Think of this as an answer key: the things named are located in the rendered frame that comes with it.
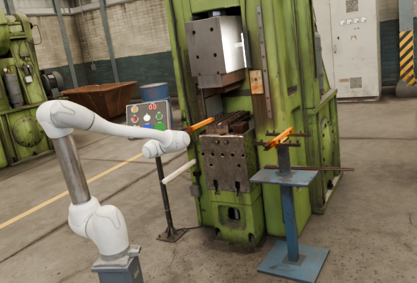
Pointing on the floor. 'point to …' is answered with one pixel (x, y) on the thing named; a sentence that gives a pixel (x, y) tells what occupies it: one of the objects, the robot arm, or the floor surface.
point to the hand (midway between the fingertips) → (185, 131)
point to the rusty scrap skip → (103, 98)
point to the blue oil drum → (157, 95)
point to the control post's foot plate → (171, 235)
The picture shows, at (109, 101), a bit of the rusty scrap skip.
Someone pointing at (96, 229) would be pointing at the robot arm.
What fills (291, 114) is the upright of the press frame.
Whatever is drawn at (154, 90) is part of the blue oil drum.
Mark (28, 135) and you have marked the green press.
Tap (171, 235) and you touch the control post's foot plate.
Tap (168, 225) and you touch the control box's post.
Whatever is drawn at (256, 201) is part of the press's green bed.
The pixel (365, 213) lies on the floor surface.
